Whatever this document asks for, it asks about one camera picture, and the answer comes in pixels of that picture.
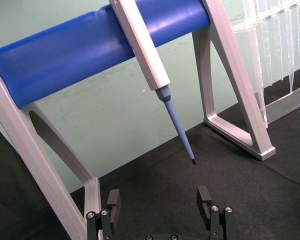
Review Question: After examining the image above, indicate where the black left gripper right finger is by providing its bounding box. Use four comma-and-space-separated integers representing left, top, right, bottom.
196, 186, 237, 240

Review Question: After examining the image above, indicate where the white pipette with blue shaft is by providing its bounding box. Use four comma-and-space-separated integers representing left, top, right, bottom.
108, 0, 197, 166

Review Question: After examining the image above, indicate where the grey stand with blue bar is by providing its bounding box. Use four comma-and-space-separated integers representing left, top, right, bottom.
0, 0, 276, 240

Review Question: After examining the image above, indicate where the clear acrylic rack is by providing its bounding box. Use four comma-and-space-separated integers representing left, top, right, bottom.
229, 0, 300, 129

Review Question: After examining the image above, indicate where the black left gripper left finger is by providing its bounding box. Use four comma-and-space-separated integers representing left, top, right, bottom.
86, 189, 122, 240

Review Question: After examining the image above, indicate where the black table cloth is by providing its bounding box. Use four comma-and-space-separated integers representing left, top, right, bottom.
0, 71, 300, 240

